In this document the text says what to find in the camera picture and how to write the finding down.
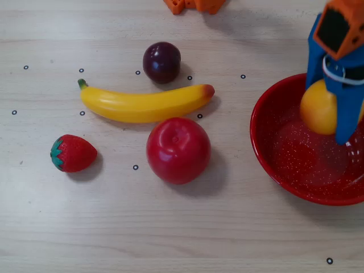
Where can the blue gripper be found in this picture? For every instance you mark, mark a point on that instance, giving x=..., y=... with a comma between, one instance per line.
x=347, y=114

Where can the yellow orange toy peach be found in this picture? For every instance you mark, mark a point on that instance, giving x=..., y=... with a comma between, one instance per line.
x=318, y=111

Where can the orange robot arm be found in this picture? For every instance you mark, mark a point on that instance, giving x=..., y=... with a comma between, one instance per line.
x=352, y=17

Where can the orange robot base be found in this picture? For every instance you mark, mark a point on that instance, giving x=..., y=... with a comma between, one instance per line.
x=196, y=4

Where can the red speckled enamel bowl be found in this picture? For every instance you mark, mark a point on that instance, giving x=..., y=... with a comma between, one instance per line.
x=298, y=165

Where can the red toy apple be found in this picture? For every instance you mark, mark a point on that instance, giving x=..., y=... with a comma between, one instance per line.
x=177, y=150

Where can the dark purple toy plum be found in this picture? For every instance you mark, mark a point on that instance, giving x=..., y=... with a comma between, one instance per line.
x=161, y=63

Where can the yellow toy banana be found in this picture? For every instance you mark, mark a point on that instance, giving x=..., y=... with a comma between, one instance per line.
x=142, y=106

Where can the red toy strawberry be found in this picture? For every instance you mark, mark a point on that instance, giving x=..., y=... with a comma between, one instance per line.
x=75, y=155

